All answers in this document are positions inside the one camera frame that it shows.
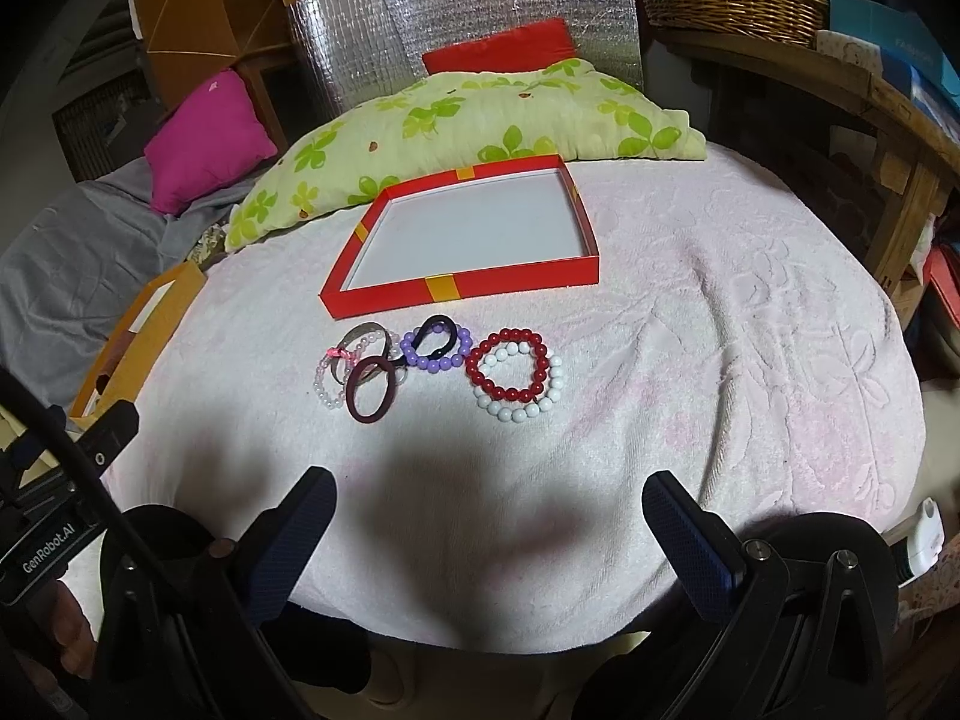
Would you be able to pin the silver foil insulation sheet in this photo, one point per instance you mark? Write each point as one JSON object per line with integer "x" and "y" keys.
{"x": 356, "y": 50}

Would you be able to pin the wooden shelf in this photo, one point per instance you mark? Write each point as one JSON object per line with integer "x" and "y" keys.
{"x": 916, "y": 163}

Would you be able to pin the silver metal bangle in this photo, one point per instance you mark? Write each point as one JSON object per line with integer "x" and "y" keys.
{"x": 355, "y": 344}

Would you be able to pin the blue cardboard box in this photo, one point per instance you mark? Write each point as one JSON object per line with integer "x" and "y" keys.
{"x": 898, "y": 47}

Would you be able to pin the magenta cushion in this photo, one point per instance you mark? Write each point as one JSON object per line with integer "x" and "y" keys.
{"x": 212, "y": 140}

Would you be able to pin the green floral pillow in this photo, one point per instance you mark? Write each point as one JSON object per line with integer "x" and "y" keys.
{"x": 458, "y": 119}

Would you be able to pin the grey bed sheet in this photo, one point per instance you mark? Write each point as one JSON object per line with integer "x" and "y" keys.
{"x": 70, "y": 276}

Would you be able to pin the pink white towel blanket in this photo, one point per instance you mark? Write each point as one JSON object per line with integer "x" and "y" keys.
{"x": 730, "y": 340}

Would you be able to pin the left hand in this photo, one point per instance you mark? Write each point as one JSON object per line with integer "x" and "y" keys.
{"x": 64, "y": 629}

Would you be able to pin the maroon elastic hair band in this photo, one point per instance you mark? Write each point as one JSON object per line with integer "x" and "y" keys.
{"x": 371, "y": 389}

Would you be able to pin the red shallow box tray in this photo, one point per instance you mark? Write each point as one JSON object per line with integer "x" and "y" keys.
{"x": 499, "y": 228}

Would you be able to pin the red cushion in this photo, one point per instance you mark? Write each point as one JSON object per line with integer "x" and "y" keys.
{"x": 525, "y": 48}

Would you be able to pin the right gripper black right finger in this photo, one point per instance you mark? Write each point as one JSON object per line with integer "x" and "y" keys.
{"x": 705, "y": 554}

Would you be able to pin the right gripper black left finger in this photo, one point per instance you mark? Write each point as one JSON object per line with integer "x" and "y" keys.
{"x": 286, "y": 539}

